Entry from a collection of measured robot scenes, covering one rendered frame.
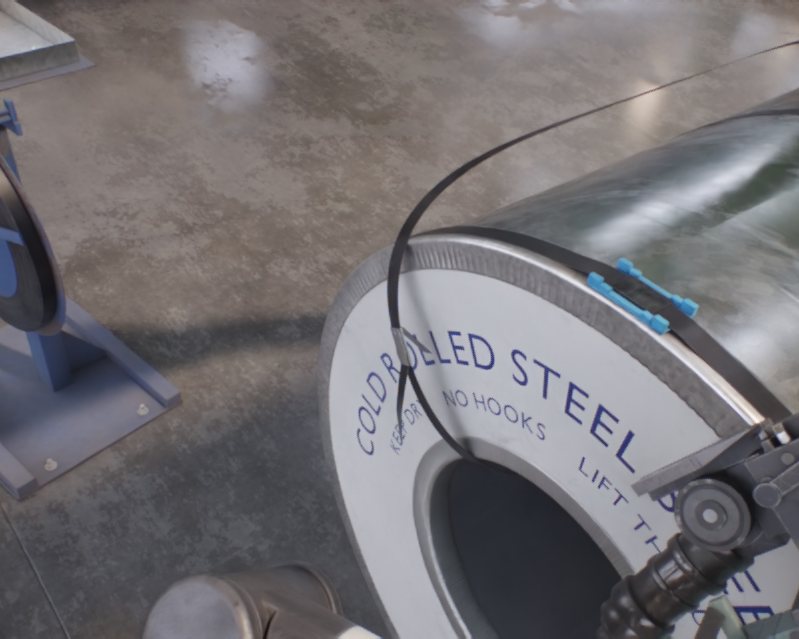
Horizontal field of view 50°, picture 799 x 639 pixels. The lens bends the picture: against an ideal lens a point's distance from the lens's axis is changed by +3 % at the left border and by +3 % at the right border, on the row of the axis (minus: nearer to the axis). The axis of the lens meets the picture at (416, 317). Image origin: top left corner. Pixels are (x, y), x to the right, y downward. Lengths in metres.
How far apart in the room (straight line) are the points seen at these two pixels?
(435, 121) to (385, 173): 0.55
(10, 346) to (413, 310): 1.85
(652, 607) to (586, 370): 0.29
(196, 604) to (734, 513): 0.43
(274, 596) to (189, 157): 3.13
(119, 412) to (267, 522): 0.58
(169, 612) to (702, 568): 0.45
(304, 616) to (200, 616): 0.08
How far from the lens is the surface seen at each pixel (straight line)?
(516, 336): 1.07
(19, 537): 2.43
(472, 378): 1.18
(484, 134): 4.06
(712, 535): 0.77
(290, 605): 0.69
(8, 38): 2.28
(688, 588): 0.83
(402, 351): 1.20
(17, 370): 2.81
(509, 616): 1.63
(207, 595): 0.67
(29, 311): 2.26
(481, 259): 1.06
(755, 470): 0.72
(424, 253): 1.16
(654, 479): 0.76
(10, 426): 2.66
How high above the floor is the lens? 1.93
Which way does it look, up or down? 41 degrees down
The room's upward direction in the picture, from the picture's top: 8 degrees clockwise
